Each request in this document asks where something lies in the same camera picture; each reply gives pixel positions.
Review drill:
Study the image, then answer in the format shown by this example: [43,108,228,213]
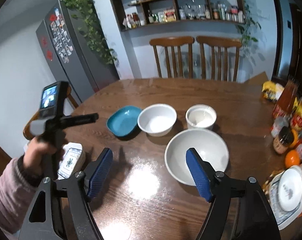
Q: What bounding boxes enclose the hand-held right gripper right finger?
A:
[185,147,281,240]

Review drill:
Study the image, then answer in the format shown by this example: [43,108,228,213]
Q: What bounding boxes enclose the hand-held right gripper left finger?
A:
[18,147,114,240]

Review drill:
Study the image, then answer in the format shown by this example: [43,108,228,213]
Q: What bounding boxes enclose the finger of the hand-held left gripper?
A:
[62,113,99,128]

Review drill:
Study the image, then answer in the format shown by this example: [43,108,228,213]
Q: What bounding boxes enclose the large grey-white bowl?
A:
[164,129,229,186]

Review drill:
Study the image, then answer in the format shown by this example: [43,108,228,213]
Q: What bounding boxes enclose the blue square plate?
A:
[106,106,143,137]

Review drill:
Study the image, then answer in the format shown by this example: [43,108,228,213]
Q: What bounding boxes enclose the small white ramekin bowl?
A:
[185,104,217,130]

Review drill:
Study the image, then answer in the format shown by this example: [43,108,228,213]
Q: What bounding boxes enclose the white medium bowl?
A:
[137,104,177,137]

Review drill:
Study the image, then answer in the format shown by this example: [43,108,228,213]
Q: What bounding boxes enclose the person's left forearm pink sleeve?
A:
[0,155,44,235]

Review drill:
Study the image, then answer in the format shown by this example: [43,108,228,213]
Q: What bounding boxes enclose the person's left hand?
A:
[23,135,66,178]

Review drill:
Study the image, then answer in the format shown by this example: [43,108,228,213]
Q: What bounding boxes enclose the wooden slat-back chair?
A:
[196,36,242,82]
[23,85,79,140]
[149,36,194,78]

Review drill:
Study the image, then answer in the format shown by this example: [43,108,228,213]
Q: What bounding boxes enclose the blue patterned rectangular dish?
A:
[57,142,86,180]

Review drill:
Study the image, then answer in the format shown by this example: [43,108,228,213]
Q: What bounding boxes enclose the grey refrigerator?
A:
[36,0,120,103]

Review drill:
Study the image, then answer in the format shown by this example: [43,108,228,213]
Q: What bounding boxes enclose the group of fridge photo magnets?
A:
[49,7,74,64]

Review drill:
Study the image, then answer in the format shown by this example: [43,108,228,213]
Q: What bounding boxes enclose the trailing green plant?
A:
[61,0,119,65]

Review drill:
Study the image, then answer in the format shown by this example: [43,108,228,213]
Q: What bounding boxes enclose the brown jar with dark lid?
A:
[273,126,294,155]

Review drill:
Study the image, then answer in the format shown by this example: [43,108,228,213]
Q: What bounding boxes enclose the clear plastic jar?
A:
[270,116,289,138]

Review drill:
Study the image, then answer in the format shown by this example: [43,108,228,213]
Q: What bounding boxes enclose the orange fruit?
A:
[290,129,298,148]
[285,150,301,168]

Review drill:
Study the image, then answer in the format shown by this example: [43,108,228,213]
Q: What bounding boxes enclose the yellow and white packet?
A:
[262,81,284,102]

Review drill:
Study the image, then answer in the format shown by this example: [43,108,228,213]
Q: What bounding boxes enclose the brown cardboard box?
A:
[242,71,269,85]

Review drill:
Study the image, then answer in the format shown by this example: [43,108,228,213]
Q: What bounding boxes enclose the orange liquid bottle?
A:
[272,76,299,119]

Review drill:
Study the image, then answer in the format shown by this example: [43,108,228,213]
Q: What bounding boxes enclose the yellow shelf snack packet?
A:
[164,8,176,22]

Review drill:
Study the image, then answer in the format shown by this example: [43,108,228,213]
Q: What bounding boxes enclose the climbing green vine plant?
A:
[237,0,263,64]

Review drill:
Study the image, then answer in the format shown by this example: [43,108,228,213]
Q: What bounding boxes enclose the row of shelf jars and bottles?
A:
[126,2,244,29]

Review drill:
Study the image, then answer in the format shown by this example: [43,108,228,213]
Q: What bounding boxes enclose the dark wooden door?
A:
[271,0,302,85]

